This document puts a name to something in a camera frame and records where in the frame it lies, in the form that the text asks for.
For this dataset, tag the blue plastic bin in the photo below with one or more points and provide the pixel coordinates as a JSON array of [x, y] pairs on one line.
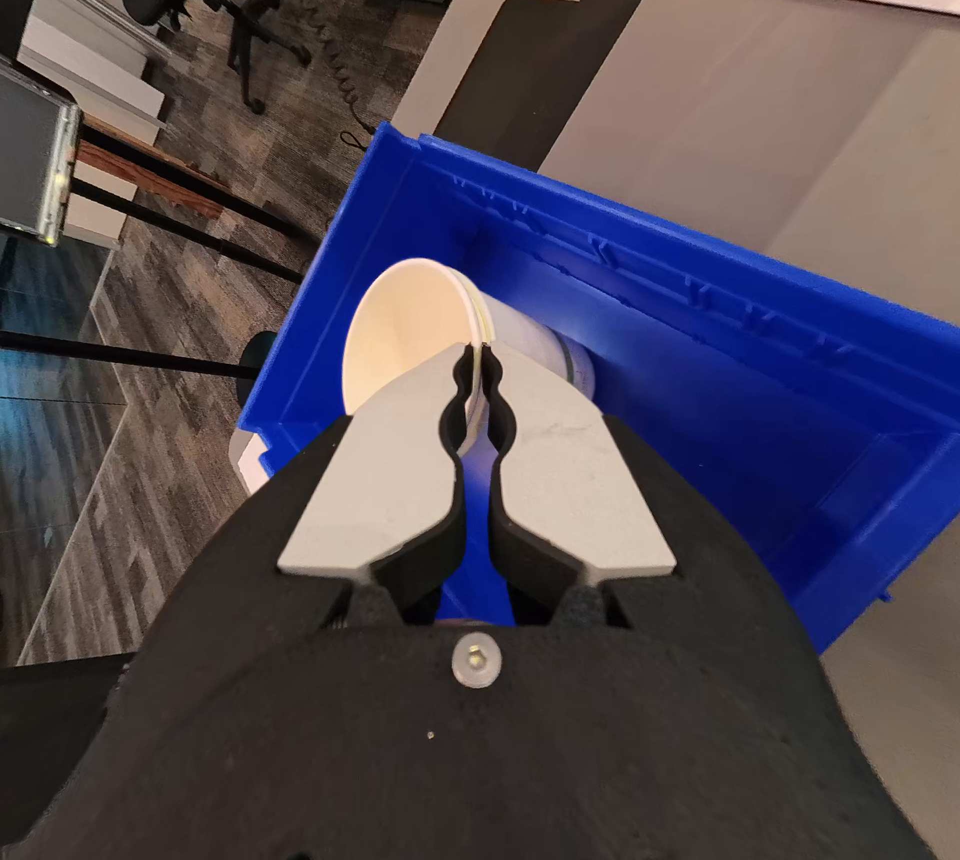
[[712, 388]]

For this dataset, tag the grey desk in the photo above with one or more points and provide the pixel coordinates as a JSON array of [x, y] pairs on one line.
[[750, 125]]

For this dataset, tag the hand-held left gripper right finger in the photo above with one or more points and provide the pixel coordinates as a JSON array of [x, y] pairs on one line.
[[585, 493]]

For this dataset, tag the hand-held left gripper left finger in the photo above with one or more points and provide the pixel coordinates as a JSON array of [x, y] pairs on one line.
[[375, 493]]

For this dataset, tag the silver framed sign board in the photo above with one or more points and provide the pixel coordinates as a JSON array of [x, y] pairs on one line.
[[30, 155]]

